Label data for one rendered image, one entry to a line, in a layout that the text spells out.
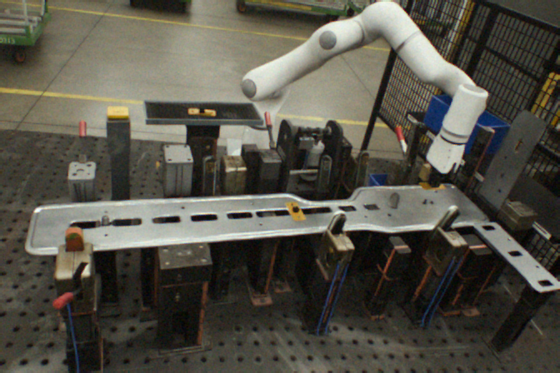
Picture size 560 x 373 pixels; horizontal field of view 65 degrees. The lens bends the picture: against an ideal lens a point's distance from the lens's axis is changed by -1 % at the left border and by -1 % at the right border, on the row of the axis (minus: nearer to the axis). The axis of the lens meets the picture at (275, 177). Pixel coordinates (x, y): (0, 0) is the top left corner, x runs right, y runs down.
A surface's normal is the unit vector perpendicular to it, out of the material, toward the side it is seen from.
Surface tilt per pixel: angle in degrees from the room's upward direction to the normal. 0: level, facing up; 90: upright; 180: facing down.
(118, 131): 90
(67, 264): 0
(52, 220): 0
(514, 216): 89
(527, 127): 90
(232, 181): 90
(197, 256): 0
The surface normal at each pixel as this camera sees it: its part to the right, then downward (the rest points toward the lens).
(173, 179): 0.29, 0.56
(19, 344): 0.16, -0.83
